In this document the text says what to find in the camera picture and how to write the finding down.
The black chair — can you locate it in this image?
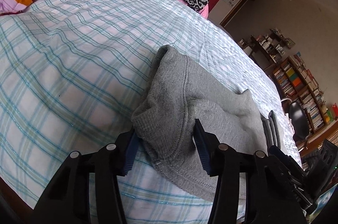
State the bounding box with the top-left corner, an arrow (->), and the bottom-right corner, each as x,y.
281,97 -> 310,142

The dark wooden desk shelf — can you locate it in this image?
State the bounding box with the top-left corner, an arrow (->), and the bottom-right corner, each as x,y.
237,28 -> 295,65

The wooden bookshelf with books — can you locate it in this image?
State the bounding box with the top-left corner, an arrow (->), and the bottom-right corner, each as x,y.
271,55 -> 333,133

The blue plaid bed sheet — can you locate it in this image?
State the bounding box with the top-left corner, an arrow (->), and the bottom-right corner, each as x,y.
0,0 -> 303,224

